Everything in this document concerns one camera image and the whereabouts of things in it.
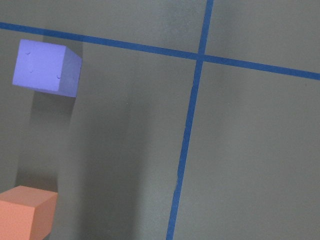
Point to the purple foam block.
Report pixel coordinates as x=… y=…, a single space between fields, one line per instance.
x=47 y=68

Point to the orange foam block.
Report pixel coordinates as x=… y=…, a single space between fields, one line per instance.
x=26 y=213

